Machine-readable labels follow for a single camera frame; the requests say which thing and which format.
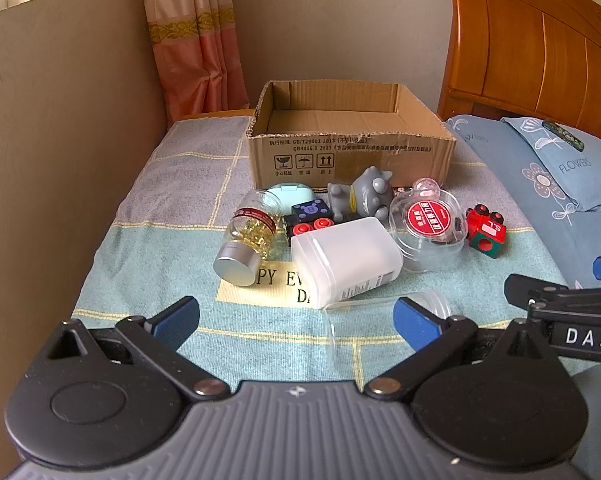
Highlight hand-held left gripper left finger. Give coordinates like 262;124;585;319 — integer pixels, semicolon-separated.
45;296;230;402

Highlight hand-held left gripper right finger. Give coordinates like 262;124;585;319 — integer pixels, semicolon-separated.
363;296;567;403

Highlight clear plastic jar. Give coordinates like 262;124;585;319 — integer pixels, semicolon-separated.
323;288;454;382

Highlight white translucent plastic container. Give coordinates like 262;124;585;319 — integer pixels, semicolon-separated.
290;217;404;310

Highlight glass bottle of yellow capsules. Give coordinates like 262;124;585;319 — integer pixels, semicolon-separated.
212;188;288;289

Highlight clear box with red label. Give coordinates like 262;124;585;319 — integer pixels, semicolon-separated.
389;190;469;274

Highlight black toy block red wheels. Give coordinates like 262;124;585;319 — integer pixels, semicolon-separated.
284;200;338;239

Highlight cardboard box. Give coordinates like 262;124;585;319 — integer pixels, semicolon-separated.
245;80;458;192

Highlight checked towel mat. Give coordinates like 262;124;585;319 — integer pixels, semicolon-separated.
70;115;572;387

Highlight red toy train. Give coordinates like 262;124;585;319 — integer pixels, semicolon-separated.
465;203;508;262

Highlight blue floral pillow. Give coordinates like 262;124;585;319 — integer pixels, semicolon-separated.
500;116;601;213

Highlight blue floral bedsheet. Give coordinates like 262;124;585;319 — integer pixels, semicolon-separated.
445;114;601;292

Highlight grey rhino toy figure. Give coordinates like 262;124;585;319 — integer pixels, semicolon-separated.
327;167;397;224

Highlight dark patterned hair clip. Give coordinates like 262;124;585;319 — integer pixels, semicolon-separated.
543;119;587;152

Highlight mint green case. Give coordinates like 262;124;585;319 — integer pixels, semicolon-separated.
266;183;317;211

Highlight wooden headboard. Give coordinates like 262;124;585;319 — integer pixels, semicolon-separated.
436;0;601;144

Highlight pink curtain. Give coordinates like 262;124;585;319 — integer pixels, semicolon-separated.
139;0;252;124

